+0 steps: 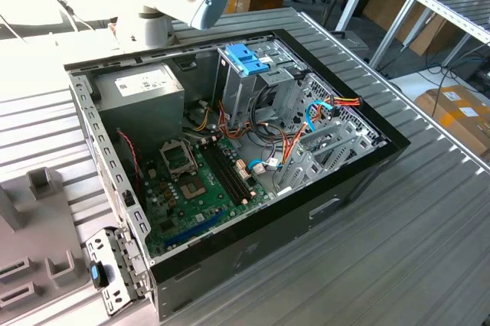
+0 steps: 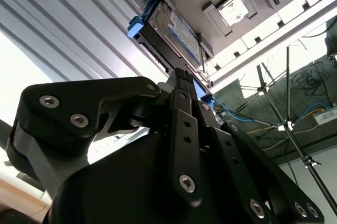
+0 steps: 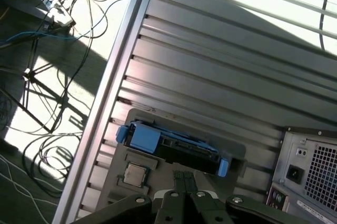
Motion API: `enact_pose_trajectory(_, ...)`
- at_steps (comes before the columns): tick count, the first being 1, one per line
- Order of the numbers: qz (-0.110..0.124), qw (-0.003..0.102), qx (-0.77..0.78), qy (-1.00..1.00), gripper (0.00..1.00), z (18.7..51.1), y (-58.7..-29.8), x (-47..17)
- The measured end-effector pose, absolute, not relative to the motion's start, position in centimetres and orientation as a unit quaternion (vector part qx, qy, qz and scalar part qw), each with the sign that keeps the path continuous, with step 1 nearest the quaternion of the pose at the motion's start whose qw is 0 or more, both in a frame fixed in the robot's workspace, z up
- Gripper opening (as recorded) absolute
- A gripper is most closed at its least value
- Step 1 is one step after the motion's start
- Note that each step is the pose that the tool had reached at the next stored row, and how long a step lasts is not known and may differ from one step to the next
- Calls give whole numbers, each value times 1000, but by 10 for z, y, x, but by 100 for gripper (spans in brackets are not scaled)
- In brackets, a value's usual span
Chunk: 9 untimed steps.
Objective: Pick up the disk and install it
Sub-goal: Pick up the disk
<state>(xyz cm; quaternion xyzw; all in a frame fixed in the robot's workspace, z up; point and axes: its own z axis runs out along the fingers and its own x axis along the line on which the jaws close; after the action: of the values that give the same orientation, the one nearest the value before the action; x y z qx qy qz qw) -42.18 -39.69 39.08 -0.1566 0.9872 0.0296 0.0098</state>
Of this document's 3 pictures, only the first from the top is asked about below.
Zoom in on silver perforated disk bay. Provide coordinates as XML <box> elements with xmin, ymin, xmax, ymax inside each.
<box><xmin>273</xmin><ymin>73</ymin><xmax>387</xmax><ymax>195</ymax></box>

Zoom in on black RAM slot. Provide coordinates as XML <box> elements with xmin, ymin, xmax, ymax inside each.
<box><xmin>211</xmin><ymin>142</ymin><xmax>253</xmax><ymax>200</ymax></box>
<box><xmin>201</xmin><ymin>145</ymin><xmax>246</xmax><ymax>205</ymax></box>
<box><xmin>215</xmin><ymin>142</ymin><xmax>256</xmax><ymax>197</ymax></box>
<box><xmin>205</xmin><ymin>143</ymin><xmax>249</xmax><ymax>203</ymax></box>

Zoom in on silver drive cage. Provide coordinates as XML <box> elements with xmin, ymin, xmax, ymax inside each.
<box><xmin>212</xmin><ymin>37</ymin><xmax>311</xmax><ymax>132</ymax></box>

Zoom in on green motherboard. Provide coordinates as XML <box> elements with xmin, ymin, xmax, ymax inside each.
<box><xmin>141</xmin><ymin>136</ymin><xmax>276</xmax><ymax>258</ymax></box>

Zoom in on metal socket cover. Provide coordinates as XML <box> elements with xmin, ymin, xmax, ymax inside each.
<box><xmin>158</xmin><ymin>140</ymin><xmax>198</xmax><ymax>180</ymax></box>

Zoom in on open black PC case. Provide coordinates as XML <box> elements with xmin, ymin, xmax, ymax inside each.
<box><xmin>63</xmin><ymin>28</ymin><xmax>413</xmax><ymax>321</ymax></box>

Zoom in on blue expansion slot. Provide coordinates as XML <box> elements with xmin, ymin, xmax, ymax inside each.
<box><xmin>164</xmin><ymin>209</ymin><xmax>225</xmax><ymax>249</ymax></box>

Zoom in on grey Dell power supply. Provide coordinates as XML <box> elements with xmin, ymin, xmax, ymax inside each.
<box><xmin>93</xmin><ymin>62</ymin><xmax>185</xmax><ymax>151</ymax></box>

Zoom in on silver hinged card retainer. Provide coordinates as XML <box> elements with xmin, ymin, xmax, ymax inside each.
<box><xmin>84</xmin><ymin>226</ymin><xmax>152</xmax><ymax>318</ymax></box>

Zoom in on plain large cardboard box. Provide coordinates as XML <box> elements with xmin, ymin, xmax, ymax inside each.
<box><xmin>361</xmin><ymin>0</ymin><xmax>460</xmax><ymax>55</ymax></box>

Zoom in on black latch with blue stripe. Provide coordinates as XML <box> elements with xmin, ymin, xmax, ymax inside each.
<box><xmin>88</xmin><ymin>260</ymin><xmax>109</xmax><ymax>289</ymax></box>

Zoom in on cardboard box with white labels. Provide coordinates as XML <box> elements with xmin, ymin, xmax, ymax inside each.
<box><xmin>415</xmin><ymin>84</ymin><xmax>490</xmax><ymax>158</ymax></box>

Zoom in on grey parts rack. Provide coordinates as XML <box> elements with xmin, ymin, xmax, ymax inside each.
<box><xmin>0</xmin><ymin>167</ymin><xmax>96</xmax><ymax>326</ymax></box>

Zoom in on aluminium slat rack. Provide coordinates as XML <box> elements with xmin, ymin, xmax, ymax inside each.
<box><xmin>369</xmin><ymin>0</ymin><xmax>490</xmax><ymax>70</ymax></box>

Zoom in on power supply wire bundle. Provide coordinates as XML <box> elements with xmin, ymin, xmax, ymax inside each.
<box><xmin>183</xmin><ymin>99</ymin><xmax>253</xmax><ymax>143</ymax></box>

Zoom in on blue wire with white plug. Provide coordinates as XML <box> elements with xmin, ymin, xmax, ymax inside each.
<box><xmin>247</xmin><ymin>158</ymin><xmax>284</xmax><ymax>177</ymax></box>

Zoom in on blue data wire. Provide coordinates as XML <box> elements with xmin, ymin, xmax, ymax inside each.
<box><xmin>305</xmin><ymin>99</ymin><xmax>333</xmax><ymax>132</ymax></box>

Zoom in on blue plastic drive bracket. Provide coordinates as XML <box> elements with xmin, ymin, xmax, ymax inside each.
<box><xmin>225</xmin><ymin>43</ymin><xmax>271</xmax><ymax>77</ymax></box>

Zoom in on power wire with black plug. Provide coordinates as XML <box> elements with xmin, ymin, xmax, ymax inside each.
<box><xmin>281</xmin><ymin>95</ymin><xmax>363</xmax><ymax>168</ymax></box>

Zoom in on red fan wire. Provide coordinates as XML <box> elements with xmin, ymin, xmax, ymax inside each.
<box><xmin>116</xmin><ymin>129</ymin><xmax>143</xmax><ymax>191</ymax></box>

